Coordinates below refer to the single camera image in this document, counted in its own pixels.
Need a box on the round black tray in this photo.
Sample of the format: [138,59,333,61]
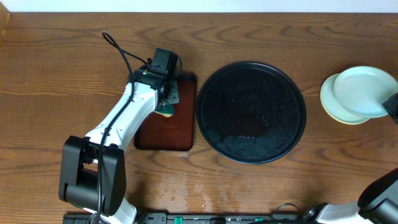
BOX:
[196,62,307,164]

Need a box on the light green plate front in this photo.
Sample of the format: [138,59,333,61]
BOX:
[333,66,397,118]

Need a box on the yellow plate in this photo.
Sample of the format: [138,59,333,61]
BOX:
[322,103,369,125]

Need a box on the left black cable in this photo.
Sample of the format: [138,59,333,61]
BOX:
[86,31,149,224]

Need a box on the rectangular black brown tray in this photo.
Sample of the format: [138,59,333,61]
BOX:
[134,72,197,151]

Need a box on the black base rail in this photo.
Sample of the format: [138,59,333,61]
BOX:
[62,212,307,224]

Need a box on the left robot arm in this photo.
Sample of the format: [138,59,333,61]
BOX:
[58,66,180,223]

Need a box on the green scouring sponge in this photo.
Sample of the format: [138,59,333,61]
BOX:
[154,105,174,118]

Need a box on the light green plate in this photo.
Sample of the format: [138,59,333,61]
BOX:
[333,66,397,118]
[320,73,369,125]

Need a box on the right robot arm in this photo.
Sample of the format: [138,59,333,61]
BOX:
[312,169,397,224]

